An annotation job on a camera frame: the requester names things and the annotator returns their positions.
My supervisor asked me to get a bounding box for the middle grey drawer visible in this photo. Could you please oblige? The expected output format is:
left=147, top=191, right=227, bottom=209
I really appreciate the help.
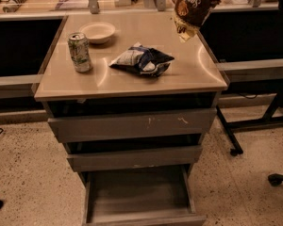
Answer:
left=67, top=145, right=202, bottom=172

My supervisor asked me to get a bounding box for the purple booklet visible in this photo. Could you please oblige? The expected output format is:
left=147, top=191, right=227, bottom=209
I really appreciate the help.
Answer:
left=55, top=0, right=89, bottom=10

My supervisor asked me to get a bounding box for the green and white soda can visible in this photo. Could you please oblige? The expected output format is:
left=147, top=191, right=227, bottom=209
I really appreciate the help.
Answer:
left=68, top=32, right=92, bottom=73

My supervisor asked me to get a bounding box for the black chair caster right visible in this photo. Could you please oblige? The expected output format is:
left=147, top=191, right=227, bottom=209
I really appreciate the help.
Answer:
left=268, top=173, right=283, bottom=186

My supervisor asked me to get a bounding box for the grey drawer cabinet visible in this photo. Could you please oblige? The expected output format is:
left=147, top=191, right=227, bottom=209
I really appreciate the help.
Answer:
left=34, top=10, right=229, bottom=226

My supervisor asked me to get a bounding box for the top grey drawer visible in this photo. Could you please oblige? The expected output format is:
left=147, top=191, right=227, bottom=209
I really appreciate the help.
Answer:
left=48, top=108, right=216, bottom=143

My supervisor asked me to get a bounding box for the blue and white chip bag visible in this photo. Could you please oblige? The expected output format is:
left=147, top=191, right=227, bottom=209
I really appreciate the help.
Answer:
left=109, top=42, right=175, bottom=77

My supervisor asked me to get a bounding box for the bottom grey drawer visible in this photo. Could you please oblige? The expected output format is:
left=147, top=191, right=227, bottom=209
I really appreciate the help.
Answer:
left=82, top=166, right=207, bottom=226

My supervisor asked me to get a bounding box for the white bowl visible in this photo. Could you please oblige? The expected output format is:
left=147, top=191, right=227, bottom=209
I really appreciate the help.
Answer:
left=79, top=22, right=116, bottom=44

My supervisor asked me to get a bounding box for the brown chip bag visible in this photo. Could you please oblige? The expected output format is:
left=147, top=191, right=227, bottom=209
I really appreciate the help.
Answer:
left=173, top=0, right=221, bottom=42

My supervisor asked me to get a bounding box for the grey drawer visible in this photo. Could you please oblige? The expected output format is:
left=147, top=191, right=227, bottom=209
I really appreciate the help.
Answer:
left=82, top=166, right=207, bottom=226
left=48, top=108, right=216, bottom=143
left=67, top=145, right=202, bottom=172

